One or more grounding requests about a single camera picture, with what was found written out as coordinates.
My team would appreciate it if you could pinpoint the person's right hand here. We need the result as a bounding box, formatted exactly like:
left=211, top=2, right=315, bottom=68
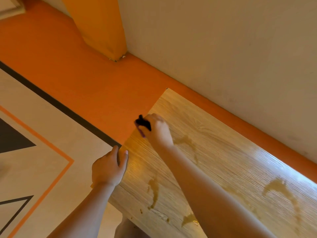
left=143, top=113, right=174, bottom=149

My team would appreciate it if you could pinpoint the person's left hand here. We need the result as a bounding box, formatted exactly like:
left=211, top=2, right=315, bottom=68
left=91, top=145, right=129, bottom=189

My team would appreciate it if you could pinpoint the purple cleaning cloth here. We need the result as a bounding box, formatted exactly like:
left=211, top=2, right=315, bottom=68
left=134, top=114, right=152, bottom=139

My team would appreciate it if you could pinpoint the person's left forearm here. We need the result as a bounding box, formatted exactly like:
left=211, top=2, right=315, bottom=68
left=48, top=182, right=116, bottom=238

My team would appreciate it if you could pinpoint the person's right forearm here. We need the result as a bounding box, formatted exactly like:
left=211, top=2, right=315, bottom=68
left=156, top=143, right=277, bottom=238

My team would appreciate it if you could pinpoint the wooden table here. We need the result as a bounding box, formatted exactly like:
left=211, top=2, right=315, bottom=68
left=90, top=88, right=317, bottom=238

